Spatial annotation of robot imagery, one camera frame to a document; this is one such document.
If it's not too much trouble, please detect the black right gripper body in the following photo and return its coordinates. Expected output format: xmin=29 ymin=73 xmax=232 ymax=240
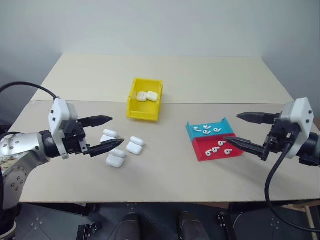
xmin=262 ymin=113 xmax=301 ymax=161

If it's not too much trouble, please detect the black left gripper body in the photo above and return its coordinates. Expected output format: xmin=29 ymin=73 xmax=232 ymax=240
xmin=61 ymin=119 xmax=91 ymax=157

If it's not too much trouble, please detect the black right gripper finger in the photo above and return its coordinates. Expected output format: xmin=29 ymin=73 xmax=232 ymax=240
xmin=223 ymin=135 xmax=270 ymax=162
xmin=236 ymin=111 xmax=281 ymax=125

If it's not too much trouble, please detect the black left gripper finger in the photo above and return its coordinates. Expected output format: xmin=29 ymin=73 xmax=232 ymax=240
xmin=87 ymin=138 xmax=126 ymax=158
xmin=78 ymin=115 xmax=114 ymax=128

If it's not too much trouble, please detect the yellow plastic bin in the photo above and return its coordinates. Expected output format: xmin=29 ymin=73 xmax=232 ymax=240
xmin=124 ymin=76 xmax=165 ymax=124

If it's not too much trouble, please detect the small white plastic block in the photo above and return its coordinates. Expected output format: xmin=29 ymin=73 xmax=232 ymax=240
xmin=136 ymin=91 xmax=149 ymax=103

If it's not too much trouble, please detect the red plastic tray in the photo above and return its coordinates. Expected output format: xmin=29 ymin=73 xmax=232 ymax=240
xmin=191 ymin=133 xmax=245 ymax=163

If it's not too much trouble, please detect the blue plastic tray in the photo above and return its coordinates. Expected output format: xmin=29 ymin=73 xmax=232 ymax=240
xmin=185 ymin=116 xmax=235 ymax=141

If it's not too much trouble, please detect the wooden slat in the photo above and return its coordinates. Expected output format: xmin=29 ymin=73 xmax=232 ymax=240
xmin=287 ymin=198 xmax=320 ymax=240

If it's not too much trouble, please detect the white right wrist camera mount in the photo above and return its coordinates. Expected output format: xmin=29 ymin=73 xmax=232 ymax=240
xmin=281 ymin=97 xmax=315 ymax=160

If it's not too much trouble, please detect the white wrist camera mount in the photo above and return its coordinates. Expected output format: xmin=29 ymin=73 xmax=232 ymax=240
xmin=281 ymin=97 xmax=315 ymax=160
xmin=47 ymin=97 xmax=80 ymax=161

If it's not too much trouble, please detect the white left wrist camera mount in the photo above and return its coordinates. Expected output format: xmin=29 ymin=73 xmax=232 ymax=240
xmin=47 ymin=97 xmax=80 ymax=161

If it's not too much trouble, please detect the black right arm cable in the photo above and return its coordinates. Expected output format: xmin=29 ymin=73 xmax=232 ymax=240
xmin=264 ymin=139 xmax=320 ymax=232

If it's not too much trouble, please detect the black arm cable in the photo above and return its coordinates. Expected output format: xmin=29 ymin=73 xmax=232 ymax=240
xmin=264 ymin=139 xmax=320 ymax=232
xmin=0 ymin=81 xmax=62 ymax=101

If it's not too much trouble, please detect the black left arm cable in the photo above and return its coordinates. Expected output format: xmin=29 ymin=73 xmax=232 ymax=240
xmin=0 ymin=81 xmax=62 ymax=101

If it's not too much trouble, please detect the dark round base plate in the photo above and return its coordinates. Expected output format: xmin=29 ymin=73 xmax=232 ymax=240
xmin=229 ymin=203 xmax=315 ymax=240

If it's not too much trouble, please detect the black metal bracket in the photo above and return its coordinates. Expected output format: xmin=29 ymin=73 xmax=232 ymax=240
xmin=216 ymin=211 xmax=236 ymax=240
xmin=78 ymin=221 xmax=101 ymax=240

